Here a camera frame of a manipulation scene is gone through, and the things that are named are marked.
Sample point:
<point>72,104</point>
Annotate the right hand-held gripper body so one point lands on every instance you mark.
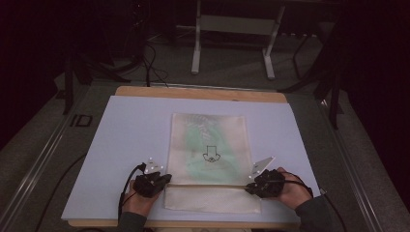
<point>269,183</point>

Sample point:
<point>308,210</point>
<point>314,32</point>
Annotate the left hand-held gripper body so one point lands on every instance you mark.
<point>149,183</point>

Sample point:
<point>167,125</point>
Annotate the beige zipper pouch green print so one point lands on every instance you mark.
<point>209,145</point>

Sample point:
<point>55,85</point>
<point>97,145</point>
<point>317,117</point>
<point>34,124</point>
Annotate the person's left hand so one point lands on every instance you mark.
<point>140,203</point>

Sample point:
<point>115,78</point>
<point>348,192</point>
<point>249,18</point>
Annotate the person's right hand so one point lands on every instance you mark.
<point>295,190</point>

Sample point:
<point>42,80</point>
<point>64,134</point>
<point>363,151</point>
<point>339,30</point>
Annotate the pale blue table mat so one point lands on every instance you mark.
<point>135,129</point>

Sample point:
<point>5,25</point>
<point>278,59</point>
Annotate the black stand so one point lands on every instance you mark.
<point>325,80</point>
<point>83,71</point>

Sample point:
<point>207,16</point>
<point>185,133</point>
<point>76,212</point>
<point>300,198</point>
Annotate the white metal stand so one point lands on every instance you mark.
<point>237,24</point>

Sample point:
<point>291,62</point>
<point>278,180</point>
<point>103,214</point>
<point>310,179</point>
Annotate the metal floor rail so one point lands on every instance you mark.
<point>35,161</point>
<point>351,167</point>

